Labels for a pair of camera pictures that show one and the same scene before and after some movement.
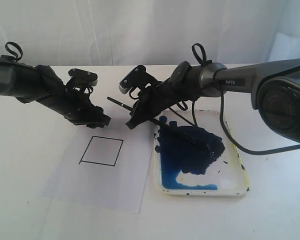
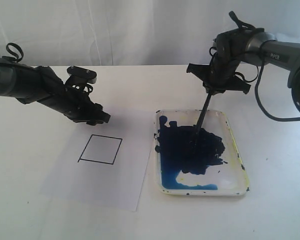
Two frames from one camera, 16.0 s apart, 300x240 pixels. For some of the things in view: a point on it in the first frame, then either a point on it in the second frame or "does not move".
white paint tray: [195, 155] does not move
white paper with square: [106, 166] does not move
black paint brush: [167, 127] → [199, 122]
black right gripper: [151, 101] → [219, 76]
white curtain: [107, 33] does not move
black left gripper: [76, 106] does not move
